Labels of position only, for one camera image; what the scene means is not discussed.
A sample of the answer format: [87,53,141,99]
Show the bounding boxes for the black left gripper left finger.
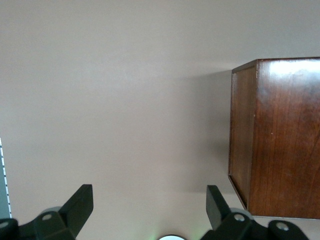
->
[0,184,94,240]

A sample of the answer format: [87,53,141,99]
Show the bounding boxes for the brown table cover sheet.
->
[0,0,320,240]

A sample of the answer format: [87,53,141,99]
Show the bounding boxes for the dashed table edge strip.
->
[0,136,13,218]

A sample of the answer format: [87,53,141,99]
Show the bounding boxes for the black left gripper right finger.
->
[199,184,308,240]

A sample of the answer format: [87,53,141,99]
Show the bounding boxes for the dark brown wooden cabinet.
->
[227,57,320,220]

